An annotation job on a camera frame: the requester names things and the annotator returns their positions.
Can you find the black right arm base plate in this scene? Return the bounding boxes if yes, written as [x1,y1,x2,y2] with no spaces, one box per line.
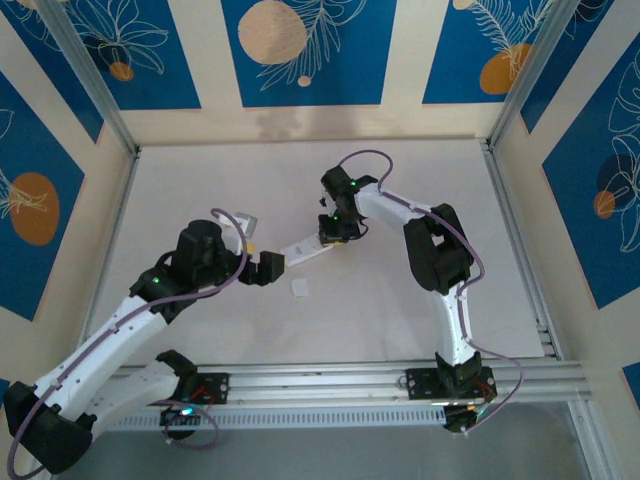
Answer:
[405,367,496,401]

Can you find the black controller board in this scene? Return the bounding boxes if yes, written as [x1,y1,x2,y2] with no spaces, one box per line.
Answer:
[159,402,204,441]
[442,399,494,441]

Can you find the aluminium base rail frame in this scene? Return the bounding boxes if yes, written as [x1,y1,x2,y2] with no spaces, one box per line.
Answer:
[114,357,586,401]

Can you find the aluminium table side rail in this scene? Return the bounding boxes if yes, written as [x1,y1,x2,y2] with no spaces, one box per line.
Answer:
[479,139,564,359]
[72,144,144,374]

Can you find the grey slotted cable duct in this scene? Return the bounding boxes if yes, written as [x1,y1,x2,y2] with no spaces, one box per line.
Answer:
[107,403,446,431]

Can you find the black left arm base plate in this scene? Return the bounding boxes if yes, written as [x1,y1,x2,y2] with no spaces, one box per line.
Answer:
[192,372,231,406]

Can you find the aluminium upright post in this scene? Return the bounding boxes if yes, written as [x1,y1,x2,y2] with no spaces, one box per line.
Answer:
[37,0,141,159]
[487,0,614,151]

